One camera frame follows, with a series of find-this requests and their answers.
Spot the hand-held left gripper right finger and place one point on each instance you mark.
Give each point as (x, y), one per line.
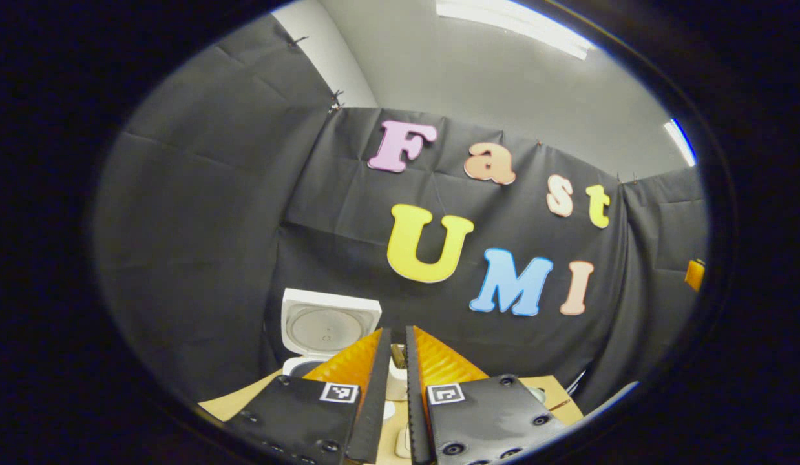
(414, 413)

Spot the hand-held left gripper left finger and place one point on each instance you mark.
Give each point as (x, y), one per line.
(374, 413)

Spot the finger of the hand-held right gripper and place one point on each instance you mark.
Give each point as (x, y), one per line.
(694, 274)

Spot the white rice cooker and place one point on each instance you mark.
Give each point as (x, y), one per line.
(329, 329)

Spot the white toaster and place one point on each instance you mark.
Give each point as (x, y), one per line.
(397, 385)

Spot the brown toast slice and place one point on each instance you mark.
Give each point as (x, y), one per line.
(398, 355)

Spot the black backdrop cloth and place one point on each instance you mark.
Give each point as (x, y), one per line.
(212, 226)

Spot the large ceiling light panel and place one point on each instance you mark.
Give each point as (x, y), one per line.
(516, 22)

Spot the black backdrop clip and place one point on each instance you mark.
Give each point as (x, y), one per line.
(298, 41)
(336, 100)

